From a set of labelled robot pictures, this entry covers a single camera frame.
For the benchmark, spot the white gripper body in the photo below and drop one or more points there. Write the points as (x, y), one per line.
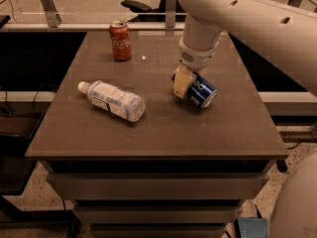
(197, 59)

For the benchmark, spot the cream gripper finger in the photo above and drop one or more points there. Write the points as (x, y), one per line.
(183, 78)

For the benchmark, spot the blue pepsi can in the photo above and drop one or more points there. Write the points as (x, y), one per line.
(201, 92)

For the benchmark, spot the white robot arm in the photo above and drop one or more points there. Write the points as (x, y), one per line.
(287, 37)

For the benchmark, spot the red coca-cola can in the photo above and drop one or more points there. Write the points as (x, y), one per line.
(120, 40)

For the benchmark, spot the black office chair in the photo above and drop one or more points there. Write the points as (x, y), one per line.
(146, 14)

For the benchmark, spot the clear plastic water bottle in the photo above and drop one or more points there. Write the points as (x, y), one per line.
(113, 99)

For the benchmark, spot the grey drawer cabinet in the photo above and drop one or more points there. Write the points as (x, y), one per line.
(180, 171)

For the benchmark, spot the blue perforated box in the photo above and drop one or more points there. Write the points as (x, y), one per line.
(251, 227)

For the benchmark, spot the middle metal partition bracket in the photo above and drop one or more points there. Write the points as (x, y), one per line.
(170, 6)

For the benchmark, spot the left metal partition bracket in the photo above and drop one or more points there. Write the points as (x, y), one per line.
(52, 16)

